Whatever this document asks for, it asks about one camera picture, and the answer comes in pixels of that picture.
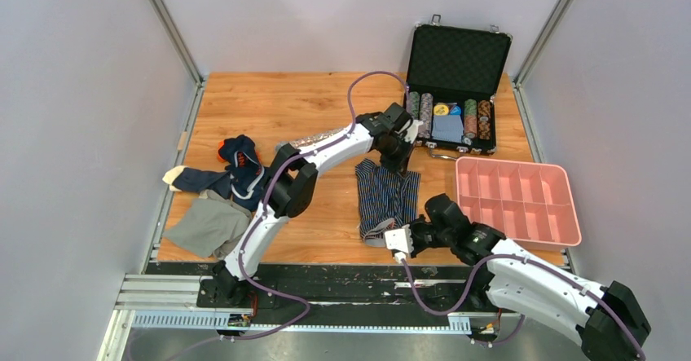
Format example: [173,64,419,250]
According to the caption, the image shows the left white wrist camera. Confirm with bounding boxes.
[404,119,424,144]

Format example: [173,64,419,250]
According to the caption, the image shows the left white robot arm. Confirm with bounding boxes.
[211,103,422,306]

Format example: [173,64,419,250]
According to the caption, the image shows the grey poker chip stack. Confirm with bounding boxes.
[418,92,434,139]

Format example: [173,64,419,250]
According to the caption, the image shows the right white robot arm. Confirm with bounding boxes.
[399,194,651,360]

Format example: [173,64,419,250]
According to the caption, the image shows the pink compartment tray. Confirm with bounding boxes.
[455,156,582,251]

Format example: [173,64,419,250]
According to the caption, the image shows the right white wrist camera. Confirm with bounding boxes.
[384,225,414,263]

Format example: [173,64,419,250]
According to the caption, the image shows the purple poker chip stack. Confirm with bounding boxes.
[406,91,420,120]

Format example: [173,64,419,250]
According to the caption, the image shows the glittery silver microphone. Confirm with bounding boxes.
[275,128,342,152]

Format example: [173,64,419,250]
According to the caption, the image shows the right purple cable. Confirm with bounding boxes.
[400,253,647,359]

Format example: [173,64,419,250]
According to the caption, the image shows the grey cloth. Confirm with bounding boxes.
[164,190,252,260]

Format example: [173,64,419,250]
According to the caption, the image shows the green poker chip stack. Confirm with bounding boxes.
[464,99,478,139]

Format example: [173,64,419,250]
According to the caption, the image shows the brown poker chip stack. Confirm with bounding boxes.
[478,100,491,140]

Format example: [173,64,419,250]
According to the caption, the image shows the yellow dealer button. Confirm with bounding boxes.
[433,103,450,116]

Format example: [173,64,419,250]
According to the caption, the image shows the navy white orange garment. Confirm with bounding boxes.
[162,134,266,212]

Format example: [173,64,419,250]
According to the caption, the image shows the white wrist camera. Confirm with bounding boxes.
[404,119,424,144]
[384,225,414,263]

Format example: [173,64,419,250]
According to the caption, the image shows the aluminium frame rail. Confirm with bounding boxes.
[115,265,516,336]

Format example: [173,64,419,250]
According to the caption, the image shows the blue playing card deck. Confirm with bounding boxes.
[431,115,464,143]

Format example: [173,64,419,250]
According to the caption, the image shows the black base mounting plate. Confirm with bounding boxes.
[195,262,521,328]

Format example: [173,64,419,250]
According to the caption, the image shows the navy striped underwear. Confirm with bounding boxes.
[354,159,421,248]

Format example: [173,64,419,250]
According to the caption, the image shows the black poker chip case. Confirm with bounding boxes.
[406,15,513,156]

